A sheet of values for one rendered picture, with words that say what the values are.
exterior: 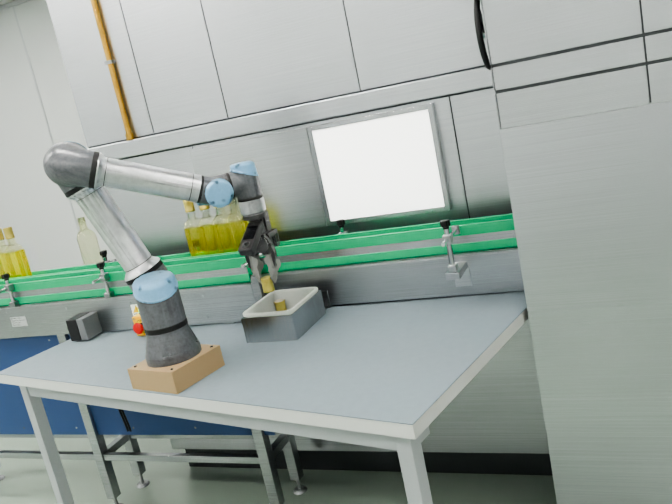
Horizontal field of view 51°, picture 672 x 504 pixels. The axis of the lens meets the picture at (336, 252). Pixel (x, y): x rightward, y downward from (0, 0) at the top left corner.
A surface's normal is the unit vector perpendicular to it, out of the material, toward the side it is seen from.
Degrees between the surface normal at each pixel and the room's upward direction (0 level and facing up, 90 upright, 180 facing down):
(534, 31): 90
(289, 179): 90
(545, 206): 90
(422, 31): 90
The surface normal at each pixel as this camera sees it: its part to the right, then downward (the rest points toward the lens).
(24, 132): -0.36, 0.28
